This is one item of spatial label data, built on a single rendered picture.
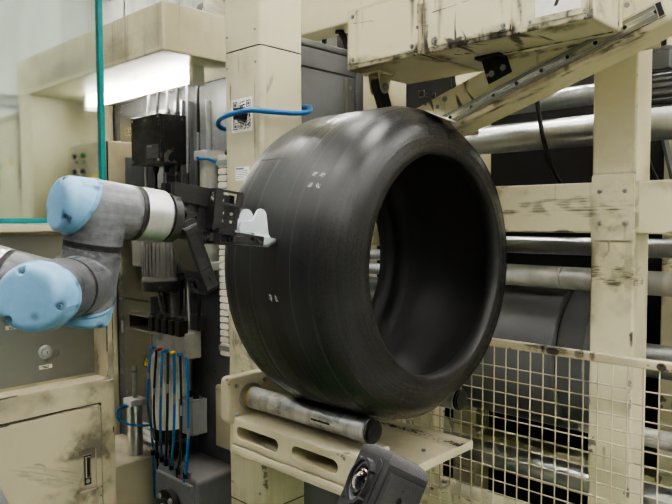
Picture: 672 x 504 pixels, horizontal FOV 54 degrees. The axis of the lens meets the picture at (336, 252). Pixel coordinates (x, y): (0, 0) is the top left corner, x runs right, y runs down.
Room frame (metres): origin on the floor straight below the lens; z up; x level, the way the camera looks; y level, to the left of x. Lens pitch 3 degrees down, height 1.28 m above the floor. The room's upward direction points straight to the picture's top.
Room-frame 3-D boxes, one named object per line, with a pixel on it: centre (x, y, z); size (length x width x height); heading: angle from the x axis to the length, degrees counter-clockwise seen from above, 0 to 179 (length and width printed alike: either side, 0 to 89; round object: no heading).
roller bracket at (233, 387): (1.49, 0.09, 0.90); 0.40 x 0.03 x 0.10; 136
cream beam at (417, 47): (1.50, -0.33, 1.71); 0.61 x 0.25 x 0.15; 46
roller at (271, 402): (1.26, 0.06, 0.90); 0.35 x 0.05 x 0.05; 46
